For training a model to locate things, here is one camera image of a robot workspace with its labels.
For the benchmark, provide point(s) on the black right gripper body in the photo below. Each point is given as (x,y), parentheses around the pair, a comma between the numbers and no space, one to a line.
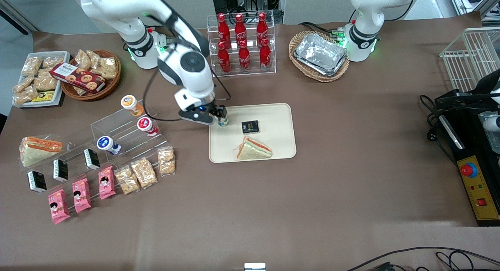
(217,110)

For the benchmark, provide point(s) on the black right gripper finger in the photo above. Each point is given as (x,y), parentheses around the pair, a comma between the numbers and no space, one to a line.
(216,118)
(225,113)

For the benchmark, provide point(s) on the green lid gum bottle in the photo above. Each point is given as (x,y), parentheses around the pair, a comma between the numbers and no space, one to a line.
(223,122)

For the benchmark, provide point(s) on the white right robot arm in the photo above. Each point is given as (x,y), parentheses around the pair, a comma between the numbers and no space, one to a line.
(187,64)

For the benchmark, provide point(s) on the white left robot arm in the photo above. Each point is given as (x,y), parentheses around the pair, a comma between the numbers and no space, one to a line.
(365,13)

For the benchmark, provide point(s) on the beige serving tray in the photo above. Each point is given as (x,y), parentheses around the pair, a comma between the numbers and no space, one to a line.
(277,122)

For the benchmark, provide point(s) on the red lid gum bottle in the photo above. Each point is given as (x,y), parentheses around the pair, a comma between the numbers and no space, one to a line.
(146,125)

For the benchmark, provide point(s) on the orange lid gum bottle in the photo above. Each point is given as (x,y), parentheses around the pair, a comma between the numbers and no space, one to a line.
(131,103)

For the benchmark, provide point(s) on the clear acrylic gum step stand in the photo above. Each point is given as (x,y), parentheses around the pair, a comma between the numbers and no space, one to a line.
(129,140)

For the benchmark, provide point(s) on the light wicker foil-tray basket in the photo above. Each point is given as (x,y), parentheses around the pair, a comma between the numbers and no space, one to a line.
(324,78)

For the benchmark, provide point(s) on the blue lid gum bottle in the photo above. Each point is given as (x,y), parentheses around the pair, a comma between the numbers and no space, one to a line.
(106,143)

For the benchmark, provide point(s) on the aluminium foil tray stack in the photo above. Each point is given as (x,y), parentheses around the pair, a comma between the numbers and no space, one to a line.
(321,54)

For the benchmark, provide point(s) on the white plastic snack tray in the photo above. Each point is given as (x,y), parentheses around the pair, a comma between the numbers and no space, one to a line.
(61,73)

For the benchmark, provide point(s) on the flat black gold-print box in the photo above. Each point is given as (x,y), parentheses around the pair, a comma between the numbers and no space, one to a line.
(250,127)

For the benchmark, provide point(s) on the small wrapped triangle sandwich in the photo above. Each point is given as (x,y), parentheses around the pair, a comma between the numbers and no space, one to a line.
(254,150)

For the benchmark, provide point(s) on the clear acrylic bottle rack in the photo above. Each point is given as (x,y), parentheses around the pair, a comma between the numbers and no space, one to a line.
(253,72)

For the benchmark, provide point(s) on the red cola bottle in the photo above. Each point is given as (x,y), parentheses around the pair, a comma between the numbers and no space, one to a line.
(262,27)
(224,29)
(240,29)
(265,56)
(244,58)
(224,60)

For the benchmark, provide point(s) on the clear nut brittle packet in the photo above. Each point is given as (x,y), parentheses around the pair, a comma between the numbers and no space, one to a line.
(143,173)
(127,180)
(166,161)

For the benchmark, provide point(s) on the red emergency stop button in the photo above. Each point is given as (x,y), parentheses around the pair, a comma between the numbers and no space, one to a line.
(468,170)

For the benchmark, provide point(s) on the black control box yellow panel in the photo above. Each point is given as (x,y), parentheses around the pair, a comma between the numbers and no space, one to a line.
(480,193)

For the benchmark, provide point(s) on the brown wicker snack basket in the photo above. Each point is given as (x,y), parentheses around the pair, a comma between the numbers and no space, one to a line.
(111,85)

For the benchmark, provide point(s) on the clear cracker bag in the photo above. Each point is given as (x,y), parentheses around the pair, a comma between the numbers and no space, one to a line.
(83,59)
(94,57)
(107,68)

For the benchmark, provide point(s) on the pink snack packet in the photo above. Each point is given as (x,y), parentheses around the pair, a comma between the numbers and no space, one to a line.
(81,195)
(106,182)
(58,206)

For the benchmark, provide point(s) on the small black carton box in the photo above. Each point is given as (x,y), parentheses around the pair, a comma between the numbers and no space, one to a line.
(60,170)
(37,181)
(92,159)

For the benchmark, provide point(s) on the red cookie box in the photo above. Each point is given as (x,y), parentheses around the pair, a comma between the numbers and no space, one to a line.
(78,77)

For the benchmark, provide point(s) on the clear acrylic snack step stand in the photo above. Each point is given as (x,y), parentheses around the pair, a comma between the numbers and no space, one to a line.
(74,153)

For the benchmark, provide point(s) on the clear nut brittle bag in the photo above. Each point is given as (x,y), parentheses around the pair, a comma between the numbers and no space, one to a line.
(31,66)
(52,61)
(45,82)
(23,85)

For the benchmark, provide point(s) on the yellow snack packet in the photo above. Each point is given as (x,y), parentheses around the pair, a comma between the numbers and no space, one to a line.
(43,96)

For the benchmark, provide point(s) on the large wrapped triangle sandwich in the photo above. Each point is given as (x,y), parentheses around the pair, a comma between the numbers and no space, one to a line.
(39,150)

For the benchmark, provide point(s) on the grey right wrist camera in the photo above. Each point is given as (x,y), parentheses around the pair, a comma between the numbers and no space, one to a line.
(195,118)

